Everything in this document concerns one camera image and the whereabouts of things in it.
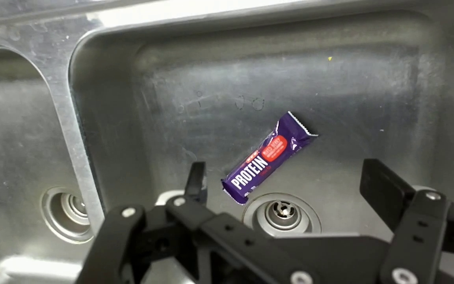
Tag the purple protein bar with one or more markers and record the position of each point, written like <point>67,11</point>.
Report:
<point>260,167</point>

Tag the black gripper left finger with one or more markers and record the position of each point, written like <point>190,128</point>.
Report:
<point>127,230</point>

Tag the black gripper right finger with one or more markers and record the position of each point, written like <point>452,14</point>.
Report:
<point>417,230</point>

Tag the stainless steel double sink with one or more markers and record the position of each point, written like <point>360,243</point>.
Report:
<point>212,79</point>

